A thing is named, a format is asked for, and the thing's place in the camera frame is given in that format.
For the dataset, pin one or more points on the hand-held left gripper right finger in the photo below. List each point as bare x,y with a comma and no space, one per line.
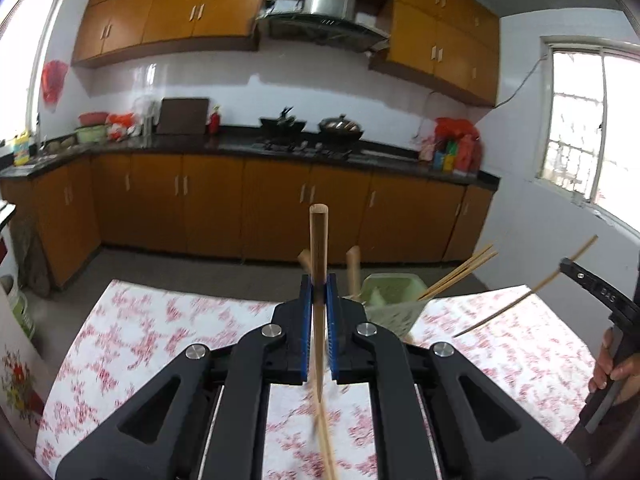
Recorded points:
334,340

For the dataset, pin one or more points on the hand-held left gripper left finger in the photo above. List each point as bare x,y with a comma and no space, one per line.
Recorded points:
306,340

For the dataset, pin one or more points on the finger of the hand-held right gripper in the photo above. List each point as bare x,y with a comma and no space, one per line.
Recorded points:
577,274

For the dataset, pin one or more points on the green perforated utensil holder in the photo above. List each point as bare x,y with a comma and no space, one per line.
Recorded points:
395,310

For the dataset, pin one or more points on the person's right hand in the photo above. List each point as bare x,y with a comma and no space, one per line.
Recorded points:
602,365

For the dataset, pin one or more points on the window with white bars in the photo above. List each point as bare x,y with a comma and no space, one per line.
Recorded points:
575,125

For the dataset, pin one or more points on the floral tablecloth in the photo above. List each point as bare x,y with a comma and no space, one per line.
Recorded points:
150,335

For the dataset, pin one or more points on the wooden lower kitchen cabinets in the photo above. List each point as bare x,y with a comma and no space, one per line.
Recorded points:
210,210

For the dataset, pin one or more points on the wooden kitchen cabinets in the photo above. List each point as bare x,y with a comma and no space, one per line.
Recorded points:
210,210
150,15

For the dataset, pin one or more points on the red sauce bottle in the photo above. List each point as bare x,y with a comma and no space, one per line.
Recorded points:
466,154

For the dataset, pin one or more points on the green and yellow seasoning bottles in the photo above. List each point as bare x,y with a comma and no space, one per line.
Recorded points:
445,157

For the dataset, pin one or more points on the gas stove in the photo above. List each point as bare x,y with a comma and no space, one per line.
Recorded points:
300,147

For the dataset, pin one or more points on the pink seasoning packet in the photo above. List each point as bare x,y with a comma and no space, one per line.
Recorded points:
426,150

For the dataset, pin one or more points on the wok with metal lid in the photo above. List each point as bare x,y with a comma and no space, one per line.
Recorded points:
342,129

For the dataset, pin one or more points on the black kitchen countertop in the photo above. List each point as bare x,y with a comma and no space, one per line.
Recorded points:
225,144

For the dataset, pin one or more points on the small red bottle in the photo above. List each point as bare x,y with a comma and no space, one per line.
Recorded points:
215,122

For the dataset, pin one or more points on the dark wooden cutting board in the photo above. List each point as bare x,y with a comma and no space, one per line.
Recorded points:
182,116

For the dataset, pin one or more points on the clear plastic bag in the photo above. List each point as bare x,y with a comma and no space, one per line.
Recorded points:
145,109

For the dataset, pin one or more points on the orange plastic bag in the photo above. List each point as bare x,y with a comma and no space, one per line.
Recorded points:
120,125

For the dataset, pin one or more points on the dark cloth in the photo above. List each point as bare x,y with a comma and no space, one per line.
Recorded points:
32,260

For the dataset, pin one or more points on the white bucket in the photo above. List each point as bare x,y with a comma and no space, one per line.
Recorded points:
17,310

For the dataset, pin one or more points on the floral sticker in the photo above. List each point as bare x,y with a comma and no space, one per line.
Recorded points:
17,382

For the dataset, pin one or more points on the green basin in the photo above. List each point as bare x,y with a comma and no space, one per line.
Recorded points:
91,134

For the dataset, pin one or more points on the red basin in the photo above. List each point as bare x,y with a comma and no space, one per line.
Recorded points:
93,119

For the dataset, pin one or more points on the metal faucet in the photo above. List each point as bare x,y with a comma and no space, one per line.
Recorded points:
40,140

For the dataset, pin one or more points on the yellow detergent bottle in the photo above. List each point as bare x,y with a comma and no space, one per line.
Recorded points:
21,150

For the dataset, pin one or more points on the hanging red plastic bag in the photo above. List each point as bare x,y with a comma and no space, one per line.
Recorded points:
54,85

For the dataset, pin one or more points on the wooden upper kitchen cabinets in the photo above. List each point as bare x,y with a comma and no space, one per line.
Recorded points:
150,15

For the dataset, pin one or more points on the window with plain frame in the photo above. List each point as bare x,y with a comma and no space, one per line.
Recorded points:
25,60

